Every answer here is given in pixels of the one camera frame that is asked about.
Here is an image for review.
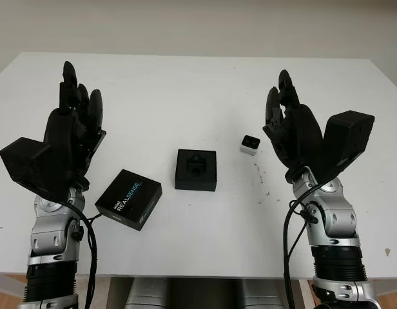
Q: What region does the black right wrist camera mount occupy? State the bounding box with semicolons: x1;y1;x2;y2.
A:
314;110;376;187

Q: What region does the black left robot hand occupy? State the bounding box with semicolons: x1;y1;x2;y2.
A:
40;62;108;191

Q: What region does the grey robot torso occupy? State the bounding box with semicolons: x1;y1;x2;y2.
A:
126;276;273;309

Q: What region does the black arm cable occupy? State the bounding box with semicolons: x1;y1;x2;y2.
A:
282;180;318;309
56;199;101;309

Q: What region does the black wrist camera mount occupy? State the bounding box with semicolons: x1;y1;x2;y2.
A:
314;110;376;187
0;137;67;197

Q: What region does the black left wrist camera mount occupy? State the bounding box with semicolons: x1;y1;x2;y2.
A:
0;137;67;197

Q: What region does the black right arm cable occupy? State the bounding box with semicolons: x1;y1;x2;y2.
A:
282;180;318;309

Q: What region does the white table leg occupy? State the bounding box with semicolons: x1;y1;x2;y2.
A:
298;279;318;309

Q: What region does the small silver depth camera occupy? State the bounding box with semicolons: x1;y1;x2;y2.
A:
240;135;261;156

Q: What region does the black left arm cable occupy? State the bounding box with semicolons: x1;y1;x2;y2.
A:
56;199;101;309

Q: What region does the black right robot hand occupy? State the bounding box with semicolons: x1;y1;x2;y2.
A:
262;69;325;184

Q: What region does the black RealSense box lid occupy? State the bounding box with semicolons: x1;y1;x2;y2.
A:
94;168;163;231

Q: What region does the black box base with insert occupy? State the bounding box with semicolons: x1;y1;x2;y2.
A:
174;149;218;191

